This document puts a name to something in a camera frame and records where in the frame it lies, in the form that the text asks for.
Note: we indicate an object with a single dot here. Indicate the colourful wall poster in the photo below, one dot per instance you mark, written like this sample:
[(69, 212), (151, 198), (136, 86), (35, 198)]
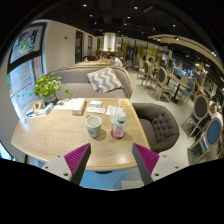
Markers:
[(27, 42)]

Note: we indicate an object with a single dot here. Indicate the beige dining chair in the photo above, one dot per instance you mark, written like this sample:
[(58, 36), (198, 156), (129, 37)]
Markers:
[(161, 84)]

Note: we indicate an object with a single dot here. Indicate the yellow QR code card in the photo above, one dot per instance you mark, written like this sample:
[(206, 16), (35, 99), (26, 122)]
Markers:
[(124, 102)]

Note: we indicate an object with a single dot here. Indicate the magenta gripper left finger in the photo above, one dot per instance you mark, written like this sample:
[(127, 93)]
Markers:
[(70, 166)]

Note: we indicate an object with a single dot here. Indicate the red round coaster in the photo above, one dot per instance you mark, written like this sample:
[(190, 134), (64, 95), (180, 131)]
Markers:
[(112, 134)]

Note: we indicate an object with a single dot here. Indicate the clear plastic cup with straw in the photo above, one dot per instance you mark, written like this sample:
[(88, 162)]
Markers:
[(113, 111)]

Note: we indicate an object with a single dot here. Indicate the small white blue packet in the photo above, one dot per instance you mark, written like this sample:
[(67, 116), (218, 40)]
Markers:
[(95, 103)]

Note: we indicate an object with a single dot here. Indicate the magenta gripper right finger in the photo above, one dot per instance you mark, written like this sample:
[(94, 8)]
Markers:
[(151, 165)]

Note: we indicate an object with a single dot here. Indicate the green potted plant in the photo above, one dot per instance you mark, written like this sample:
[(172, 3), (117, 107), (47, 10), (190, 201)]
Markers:
[(47, 86)]

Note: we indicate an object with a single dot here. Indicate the white ceramic mug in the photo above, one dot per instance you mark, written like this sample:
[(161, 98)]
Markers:
[(93, 124)]

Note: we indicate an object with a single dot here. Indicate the grey tufted armchair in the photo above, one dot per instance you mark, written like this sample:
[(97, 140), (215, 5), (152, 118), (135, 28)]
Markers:
[(159, 125)]

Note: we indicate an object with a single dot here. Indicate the white tissue box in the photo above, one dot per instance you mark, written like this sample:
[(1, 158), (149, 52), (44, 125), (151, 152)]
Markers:
[(76, 105)]

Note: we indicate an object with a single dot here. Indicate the blue backed wooden chair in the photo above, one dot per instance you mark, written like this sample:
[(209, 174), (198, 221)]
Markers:
[(205, 143)]

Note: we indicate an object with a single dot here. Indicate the grey backed wooden chair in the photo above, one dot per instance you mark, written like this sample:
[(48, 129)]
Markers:
[(198, 115)]

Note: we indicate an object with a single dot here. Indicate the white paper sheet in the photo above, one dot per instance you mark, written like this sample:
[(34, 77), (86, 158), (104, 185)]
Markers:
[(96, 110)]

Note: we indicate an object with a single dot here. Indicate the grey chevron cushion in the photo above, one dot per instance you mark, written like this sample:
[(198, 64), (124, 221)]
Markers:
[(104, 80)]

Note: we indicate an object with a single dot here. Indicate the person in white shirt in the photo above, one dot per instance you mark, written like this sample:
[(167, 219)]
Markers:
[(115, 61)]

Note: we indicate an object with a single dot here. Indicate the grey upholstered sofa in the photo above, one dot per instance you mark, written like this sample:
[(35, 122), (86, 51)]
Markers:
[(76, 84)]

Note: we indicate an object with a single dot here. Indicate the wooden dining table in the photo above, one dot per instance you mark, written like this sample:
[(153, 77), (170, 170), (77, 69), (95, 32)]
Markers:
[(60, 132)]

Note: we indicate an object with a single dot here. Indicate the white round pillar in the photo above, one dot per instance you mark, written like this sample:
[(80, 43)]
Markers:
[(109, 41)]

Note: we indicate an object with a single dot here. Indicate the clear plastic water bottle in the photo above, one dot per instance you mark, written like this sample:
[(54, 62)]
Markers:
[(120, 125)]

